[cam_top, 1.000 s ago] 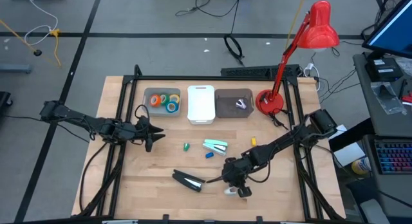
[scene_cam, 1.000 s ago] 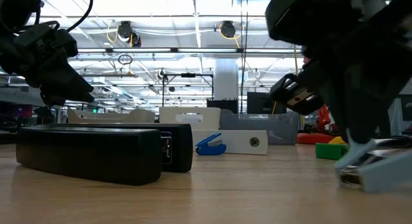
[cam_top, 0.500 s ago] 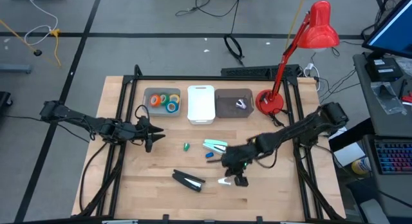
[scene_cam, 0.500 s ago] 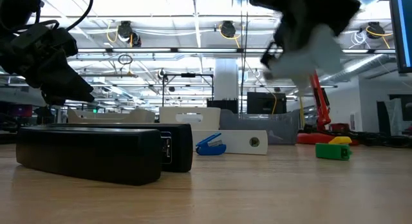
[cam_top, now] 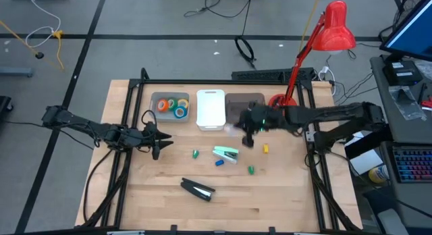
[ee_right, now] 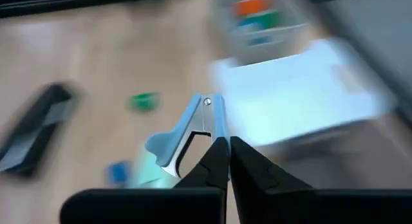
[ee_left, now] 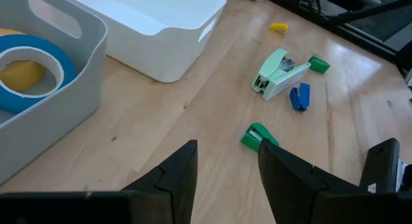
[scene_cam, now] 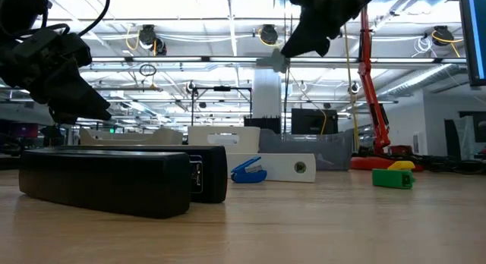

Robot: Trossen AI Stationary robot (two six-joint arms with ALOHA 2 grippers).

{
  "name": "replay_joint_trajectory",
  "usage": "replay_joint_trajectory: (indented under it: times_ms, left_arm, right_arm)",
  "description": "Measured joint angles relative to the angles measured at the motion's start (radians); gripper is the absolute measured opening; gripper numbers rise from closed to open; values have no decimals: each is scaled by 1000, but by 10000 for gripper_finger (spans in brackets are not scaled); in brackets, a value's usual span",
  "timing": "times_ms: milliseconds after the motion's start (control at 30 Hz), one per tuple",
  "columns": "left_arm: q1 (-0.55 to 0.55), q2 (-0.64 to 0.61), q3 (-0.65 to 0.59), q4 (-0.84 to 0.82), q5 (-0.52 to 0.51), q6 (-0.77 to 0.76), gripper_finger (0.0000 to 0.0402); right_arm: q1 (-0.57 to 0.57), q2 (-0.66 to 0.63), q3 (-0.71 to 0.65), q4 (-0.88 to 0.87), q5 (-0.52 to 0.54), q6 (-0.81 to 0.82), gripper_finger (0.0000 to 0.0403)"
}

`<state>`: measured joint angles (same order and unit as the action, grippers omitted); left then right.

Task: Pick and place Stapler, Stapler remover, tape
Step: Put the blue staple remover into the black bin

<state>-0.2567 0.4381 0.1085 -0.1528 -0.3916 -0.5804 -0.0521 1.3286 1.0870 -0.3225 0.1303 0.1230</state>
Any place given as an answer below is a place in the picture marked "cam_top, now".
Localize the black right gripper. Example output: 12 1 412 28
233 102 271 148

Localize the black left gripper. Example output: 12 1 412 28
133 122 175 161

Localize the lilac staple remover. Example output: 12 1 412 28
223 124 239 137

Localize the mint green stapler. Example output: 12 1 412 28
211 145 240 163

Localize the blue tape roll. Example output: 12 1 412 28
173 105 188 120

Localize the orange tape roll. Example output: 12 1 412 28
156 98 170 113

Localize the large black stapler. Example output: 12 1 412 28
180 177 216 203

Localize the brown plastic bin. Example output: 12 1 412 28
224 92 267 125

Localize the grey plastic bin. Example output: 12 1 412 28
149 91 190 124

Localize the white plastic bin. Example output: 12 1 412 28
196 88 227 132

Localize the black power strip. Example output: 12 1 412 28
231 67 317 84

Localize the white power plug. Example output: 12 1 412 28
317 65 337 96

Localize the white paper sheet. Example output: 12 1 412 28
344 136 384 176

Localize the red desk lamp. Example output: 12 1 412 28
267 0 357 109

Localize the grey side desk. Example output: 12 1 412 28
369 54 432 229

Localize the grey metal floor foot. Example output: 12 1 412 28
0 68 34 78

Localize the black caster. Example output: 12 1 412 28
0 95 14 114

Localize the clear plastic bag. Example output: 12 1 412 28
387 85 427 121

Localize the small black computer box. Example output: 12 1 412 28
383 59 423 86

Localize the backlit black keyboard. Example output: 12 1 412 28
392 147 432 184

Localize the computer monitor with blue screen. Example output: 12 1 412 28
379 0 432 62

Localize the black aluminium table frame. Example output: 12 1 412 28
80 68 362 234

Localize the coiled black cable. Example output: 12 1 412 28
234 35 257 70

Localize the loose black floor cable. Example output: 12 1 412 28
184 0 254 19

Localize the yellow hanging cable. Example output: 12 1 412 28
299 0 323 50

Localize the yellow floor cable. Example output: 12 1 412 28
0 20 65 70

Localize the white floor cable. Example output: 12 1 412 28
25 0 62 49

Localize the black wire fan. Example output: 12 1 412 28
391 0 423 26

